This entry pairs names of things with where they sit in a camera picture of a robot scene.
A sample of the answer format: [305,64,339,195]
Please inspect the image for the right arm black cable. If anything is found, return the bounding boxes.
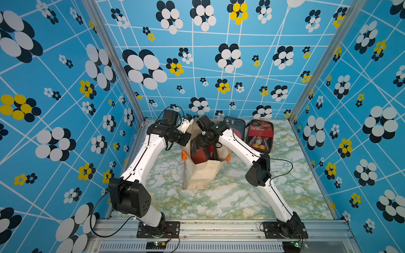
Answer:
[232,132,295,235]

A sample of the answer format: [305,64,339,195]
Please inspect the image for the green circuit board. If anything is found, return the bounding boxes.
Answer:
[283,242,302,253]
[146,241,167,252]

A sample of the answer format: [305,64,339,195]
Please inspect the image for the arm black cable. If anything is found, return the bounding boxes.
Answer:
[232,132,295,235]
[89,105,186,238]

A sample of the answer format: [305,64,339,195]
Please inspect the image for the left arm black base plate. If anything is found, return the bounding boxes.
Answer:
[137,221,180,239]

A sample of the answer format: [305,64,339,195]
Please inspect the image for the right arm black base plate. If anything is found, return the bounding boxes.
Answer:
[259,221,309,239]

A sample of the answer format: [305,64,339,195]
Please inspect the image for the right green circuit board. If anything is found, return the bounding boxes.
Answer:
[283,242,302,253]

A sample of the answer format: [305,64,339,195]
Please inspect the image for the beige canvas bag orange handles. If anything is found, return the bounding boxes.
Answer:
[181,123,232,190]

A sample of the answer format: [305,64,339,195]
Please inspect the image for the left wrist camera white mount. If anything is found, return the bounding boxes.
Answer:
[178,114,194,133]

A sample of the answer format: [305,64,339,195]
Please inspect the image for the left green circuit board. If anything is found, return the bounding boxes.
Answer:
[146,241,167,252]

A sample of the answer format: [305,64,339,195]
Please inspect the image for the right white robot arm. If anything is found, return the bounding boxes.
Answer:
[197,116,309,239]

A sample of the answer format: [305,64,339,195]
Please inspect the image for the aluminium front rail frame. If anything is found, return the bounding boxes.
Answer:
[85,220,361,253]

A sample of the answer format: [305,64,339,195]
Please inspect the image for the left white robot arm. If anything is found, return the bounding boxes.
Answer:
[108,109,193,235]

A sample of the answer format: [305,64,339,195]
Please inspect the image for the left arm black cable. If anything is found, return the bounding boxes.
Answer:
[89,105,186,238]

